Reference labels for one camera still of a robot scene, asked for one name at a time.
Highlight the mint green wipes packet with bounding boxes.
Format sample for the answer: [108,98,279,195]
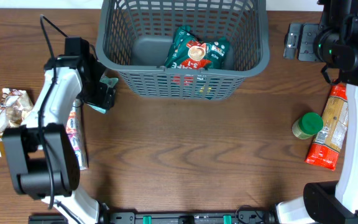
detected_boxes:
[88,73,119,114]

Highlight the Kleenex tissue multipack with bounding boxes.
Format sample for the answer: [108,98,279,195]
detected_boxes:
[66,99,88,170]

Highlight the green coffee mix bag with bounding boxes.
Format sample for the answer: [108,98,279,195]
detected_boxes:
[164,26,230,70]

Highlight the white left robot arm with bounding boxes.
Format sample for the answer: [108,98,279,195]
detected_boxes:
[2,37,116,223]

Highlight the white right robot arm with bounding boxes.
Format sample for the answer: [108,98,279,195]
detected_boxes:
[265,0,358,223]

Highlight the grey plastic basket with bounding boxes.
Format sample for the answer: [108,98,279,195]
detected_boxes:
[96,0,270,100]

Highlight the beige brown snack bag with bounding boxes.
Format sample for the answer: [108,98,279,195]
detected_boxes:
[0,88,34,157]

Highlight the green lid jar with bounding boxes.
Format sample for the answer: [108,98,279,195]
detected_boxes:
[291,112,324,139]

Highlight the orange pasta packet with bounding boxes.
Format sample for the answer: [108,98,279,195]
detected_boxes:
[305,84,349,170]

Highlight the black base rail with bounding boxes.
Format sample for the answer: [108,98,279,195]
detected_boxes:
[28,205,276,224]

